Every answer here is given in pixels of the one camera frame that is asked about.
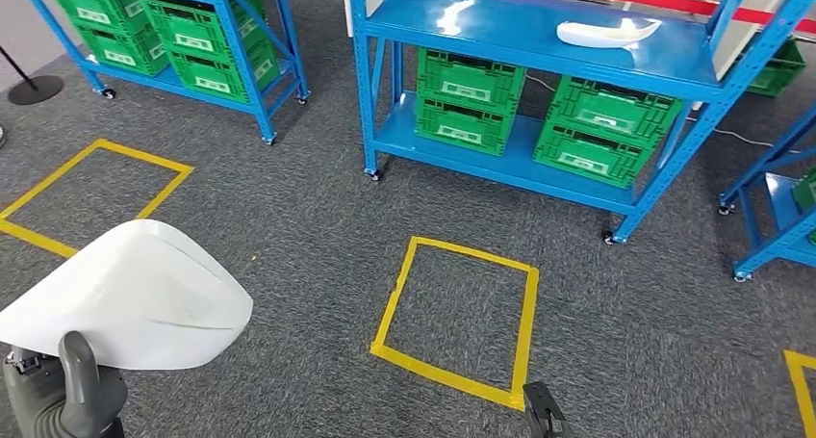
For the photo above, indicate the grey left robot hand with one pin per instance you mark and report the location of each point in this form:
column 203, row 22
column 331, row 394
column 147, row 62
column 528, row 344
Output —
column 76, row 384

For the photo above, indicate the white plastic shell part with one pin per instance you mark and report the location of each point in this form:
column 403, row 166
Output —
column 140, row 295
column 599, row 34

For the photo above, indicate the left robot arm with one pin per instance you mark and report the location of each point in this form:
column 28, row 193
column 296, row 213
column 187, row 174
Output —
column 64, row 432

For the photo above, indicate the blue metal shelf rack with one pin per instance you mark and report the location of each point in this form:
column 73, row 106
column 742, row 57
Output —
column 264, row 124
column 510, row 27
column 784, row 205

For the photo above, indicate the black robot body part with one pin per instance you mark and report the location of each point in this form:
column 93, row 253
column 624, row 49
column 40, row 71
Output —
column 542, row 416

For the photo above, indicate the barrier stanchion base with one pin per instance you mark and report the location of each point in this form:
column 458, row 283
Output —
column 35, row 89

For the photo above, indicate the white panel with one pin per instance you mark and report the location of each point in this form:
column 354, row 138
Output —
column 739, row 33

